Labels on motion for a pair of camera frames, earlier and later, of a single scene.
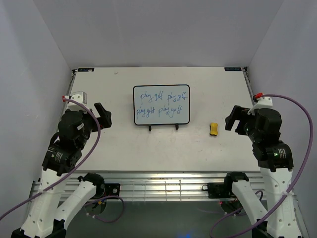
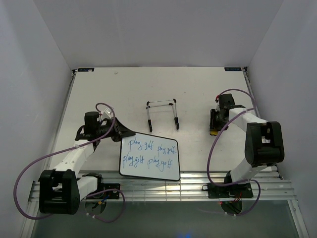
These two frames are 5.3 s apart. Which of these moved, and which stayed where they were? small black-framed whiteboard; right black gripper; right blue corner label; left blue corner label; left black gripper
Moved: small black-framed whiteboard; right black gripper; left black gripper
Stayed: right blue corner label; left blue corner label
